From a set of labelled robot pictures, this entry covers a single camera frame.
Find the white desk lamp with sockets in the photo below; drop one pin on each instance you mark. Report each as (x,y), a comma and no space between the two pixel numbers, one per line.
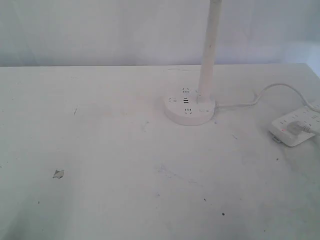
(191,105)

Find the white power strip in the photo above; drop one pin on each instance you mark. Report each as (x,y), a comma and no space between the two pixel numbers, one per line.
(278,127)

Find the white plug in strip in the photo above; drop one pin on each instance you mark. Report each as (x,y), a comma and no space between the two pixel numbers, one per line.
(296,128)

